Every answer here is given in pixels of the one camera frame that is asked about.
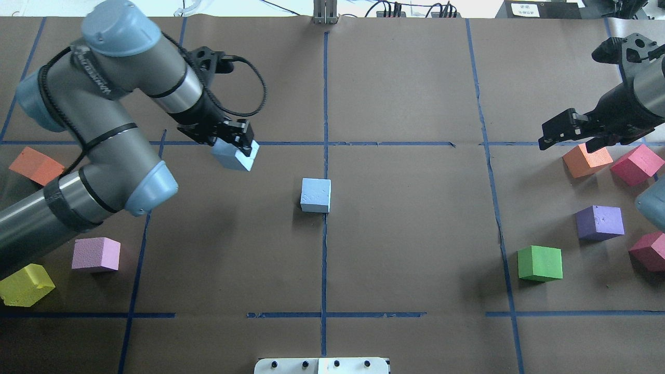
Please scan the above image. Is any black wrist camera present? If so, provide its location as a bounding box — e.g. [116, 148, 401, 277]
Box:
[188, 46, 234, 78]
[591, 33, 664, 65]

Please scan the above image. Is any crimson foam block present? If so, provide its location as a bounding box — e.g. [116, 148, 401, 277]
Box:
[610, 144, 664, 186]
[629, 231, 664, 272]

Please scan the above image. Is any crimson foam block lower right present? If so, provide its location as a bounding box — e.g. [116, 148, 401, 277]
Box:
[629, 231, 664, 272]

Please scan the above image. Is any pink foam block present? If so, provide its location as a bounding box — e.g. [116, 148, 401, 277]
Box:
[71, 237, 121, 273]

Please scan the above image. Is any orange foam block left side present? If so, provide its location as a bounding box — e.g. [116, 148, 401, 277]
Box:
[9, 146, 65, 186]

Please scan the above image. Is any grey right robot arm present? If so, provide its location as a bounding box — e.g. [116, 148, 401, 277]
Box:
[538, 57, 664, 152]

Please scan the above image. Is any yellow foam block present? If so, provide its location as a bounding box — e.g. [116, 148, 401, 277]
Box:
[1, 263, 56, 308]

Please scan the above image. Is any green foam block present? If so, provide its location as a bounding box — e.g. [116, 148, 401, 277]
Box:
[517, 245, 564, 282]

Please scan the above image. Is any black connector box right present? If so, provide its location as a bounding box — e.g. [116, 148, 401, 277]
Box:
[425, 1, 461, 18]

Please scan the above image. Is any black box with label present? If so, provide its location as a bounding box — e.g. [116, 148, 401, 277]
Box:
[495, 1, 582, 19]

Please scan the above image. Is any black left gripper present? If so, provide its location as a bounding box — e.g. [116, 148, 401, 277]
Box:
[177, 92, 254, 156]

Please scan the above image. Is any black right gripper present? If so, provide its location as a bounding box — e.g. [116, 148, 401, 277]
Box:
[538, 84, 660, 154]

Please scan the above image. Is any orange foam block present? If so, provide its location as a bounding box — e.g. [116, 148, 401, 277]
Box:
[9, 146, 65, 186]
[562, 144, 614, 178]

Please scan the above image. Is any crimson foam block upper right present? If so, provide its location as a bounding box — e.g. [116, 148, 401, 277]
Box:
[610, 144, 664, 186]

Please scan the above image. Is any orange foam block right side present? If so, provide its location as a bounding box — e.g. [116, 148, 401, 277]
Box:
[562, 144, 614, 178]

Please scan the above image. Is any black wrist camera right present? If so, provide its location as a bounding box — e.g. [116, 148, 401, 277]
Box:
[591, 33, 664, 65]

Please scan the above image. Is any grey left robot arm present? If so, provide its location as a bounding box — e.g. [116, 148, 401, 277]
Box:
[2, 1, 259, 278]

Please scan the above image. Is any black connector box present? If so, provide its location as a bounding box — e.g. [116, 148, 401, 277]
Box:
[425, 1, 461, 18]
[366, 1, 406, 18]

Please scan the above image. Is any black connector box left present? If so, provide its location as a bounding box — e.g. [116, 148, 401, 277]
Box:
[366, 1, 406, 18]

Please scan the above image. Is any light blue foam block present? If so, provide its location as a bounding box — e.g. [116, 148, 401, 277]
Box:
[300, 178, 331, 213]
[211, 138, 260, 172]

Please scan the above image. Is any purple foam block right side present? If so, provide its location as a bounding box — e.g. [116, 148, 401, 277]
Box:
[574, 205, 625, 242]

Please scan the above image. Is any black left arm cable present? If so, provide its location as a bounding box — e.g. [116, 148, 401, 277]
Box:
[37, 31, 268, 175]

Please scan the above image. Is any aluminium profile post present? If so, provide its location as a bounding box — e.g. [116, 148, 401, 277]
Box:
[313, 0, 339, 24]

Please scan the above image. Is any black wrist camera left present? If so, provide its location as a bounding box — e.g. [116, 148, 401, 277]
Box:
[188, 46, 234, 78]

